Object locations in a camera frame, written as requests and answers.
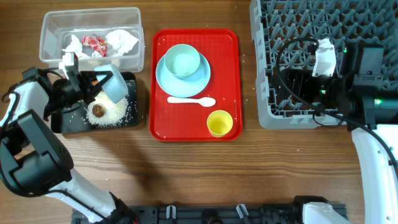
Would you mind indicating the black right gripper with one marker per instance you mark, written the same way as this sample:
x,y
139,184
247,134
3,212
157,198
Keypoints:
x,y
306,83

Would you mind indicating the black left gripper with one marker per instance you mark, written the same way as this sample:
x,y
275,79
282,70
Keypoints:
x,y
87,77

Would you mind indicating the light blue bowl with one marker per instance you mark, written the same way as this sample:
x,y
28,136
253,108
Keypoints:
x,y
115,88

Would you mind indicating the brown food lump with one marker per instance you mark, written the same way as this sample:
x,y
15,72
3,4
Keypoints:
x,y
98,110

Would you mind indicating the white rice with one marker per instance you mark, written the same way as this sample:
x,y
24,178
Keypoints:
x,y
115,112

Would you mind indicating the red snack wrapper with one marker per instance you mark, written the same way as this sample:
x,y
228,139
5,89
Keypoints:
x,y
96,43

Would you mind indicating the white tissue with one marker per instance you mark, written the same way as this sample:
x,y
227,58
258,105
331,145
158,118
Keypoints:
x,y
76,47
120,42

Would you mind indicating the green bowl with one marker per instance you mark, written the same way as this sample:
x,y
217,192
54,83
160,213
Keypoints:
x,y
182,60

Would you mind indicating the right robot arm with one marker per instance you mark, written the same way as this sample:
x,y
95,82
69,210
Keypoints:
x,y
358,97

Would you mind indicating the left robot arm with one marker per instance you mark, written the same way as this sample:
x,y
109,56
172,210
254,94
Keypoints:
x,y
34,162

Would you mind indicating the black waste tray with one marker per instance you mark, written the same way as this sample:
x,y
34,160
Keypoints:
x,y
76,121

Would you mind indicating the grey dishwasher rack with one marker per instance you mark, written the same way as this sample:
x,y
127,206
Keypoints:
x,y
273,23

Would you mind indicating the clear plastic bin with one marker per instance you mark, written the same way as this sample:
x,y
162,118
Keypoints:
x,y
58,26

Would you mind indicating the red plastic tray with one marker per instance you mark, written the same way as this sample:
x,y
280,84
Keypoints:
x,y
187,122

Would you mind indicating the light blue plate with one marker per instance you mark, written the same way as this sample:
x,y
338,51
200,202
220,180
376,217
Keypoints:
x,y
187,87

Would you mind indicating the yellow plastic cup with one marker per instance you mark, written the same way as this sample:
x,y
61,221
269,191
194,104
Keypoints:
x,y
219,123

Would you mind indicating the white plastic spoon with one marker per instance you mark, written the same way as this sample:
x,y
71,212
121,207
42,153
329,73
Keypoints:
x,y
205,101

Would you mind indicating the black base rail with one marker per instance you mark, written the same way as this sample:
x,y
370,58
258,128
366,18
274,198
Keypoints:
x,y
276,213

